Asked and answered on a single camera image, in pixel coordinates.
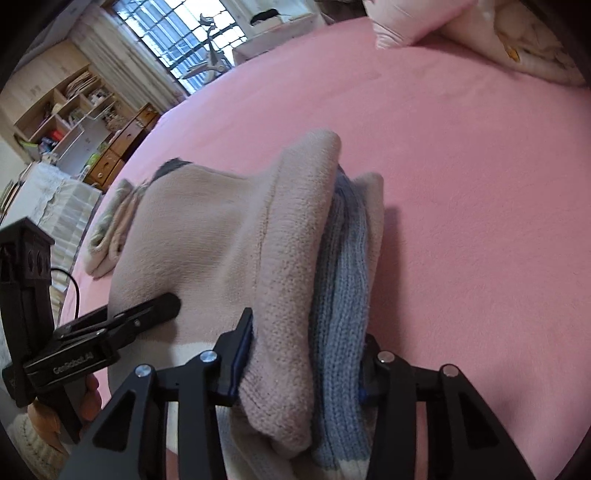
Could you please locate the person's left forearm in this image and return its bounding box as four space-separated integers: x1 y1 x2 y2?
7 413 71 480

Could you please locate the striped knit sweater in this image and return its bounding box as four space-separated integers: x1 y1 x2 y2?
111 130 386 480

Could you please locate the pink bed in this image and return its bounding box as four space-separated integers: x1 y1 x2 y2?
60 16 591 480

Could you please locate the pink printed pillow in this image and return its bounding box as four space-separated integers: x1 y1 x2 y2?
362 0 477 51

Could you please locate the cartoon print folded quilt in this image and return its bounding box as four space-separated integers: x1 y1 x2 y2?
438 0 588 88

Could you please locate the beige curtain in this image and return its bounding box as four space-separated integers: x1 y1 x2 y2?
78 7 186 108

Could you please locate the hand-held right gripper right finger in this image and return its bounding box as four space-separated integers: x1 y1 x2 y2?
358 335 536 480

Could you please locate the grey office chair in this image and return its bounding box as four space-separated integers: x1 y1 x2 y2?
181 13 232 80

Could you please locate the wooden bookshelf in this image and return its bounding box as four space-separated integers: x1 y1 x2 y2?
13 64 122 162

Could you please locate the person's left hand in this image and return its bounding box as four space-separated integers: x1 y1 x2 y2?
27 371 105 455

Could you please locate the barred window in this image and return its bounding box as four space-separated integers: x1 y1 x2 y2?
112 0 246 94

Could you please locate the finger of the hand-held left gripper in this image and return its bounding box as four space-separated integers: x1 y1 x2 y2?
53 292 182 356

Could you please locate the beige folded garment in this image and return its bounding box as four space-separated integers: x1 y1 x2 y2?
85 194 148 280

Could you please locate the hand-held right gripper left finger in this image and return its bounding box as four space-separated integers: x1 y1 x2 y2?
58 308 254 480

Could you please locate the black cable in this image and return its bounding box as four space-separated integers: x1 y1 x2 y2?
48 267 83 321

